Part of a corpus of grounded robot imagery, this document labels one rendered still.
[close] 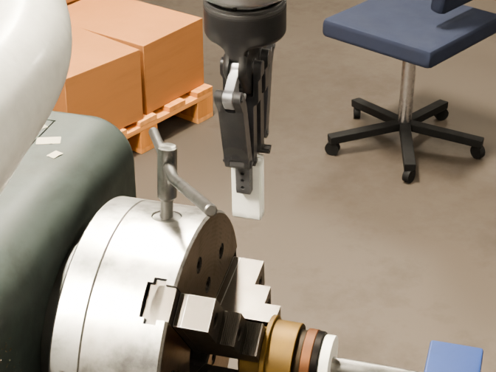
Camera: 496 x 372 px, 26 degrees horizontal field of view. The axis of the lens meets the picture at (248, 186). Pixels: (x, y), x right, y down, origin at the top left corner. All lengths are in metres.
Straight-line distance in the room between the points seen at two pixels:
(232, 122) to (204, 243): 0.27
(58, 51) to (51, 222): 0.59
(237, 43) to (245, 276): 0.45
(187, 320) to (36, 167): 0.28
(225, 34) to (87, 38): 3.02
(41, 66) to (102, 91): 3.14
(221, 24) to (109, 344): 0.38
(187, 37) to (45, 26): 3.41
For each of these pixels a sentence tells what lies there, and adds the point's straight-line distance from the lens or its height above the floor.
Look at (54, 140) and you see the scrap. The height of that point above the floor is 1.26.
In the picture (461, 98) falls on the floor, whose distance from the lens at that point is 4.49.
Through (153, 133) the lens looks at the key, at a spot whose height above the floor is 1.30.
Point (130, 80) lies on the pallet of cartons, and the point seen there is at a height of 0.30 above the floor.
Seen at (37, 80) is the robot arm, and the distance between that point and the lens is 0.63.
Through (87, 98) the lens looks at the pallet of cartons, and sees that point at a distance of 3.73.
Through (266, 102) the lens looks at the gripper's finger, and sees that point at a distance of 1.06.
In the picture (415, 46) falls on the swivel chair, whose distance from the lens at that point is 3.62.
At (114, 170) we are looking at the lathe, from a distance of 1.37.
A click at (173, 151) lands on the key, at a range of 1.18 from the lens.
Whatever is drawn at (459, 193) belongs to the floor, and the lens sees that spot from 3.80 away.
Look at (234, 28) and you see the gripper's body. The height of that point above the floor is 1.52.
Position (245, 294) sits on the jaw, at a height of 1.11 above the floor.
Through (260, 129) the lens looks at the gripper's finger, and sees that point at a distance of 1.04.
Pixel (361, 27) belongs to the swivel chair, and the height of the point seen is 0.51.
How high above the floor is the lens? 1.87
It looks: 30 degrees down
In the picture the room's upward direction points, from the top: straight up
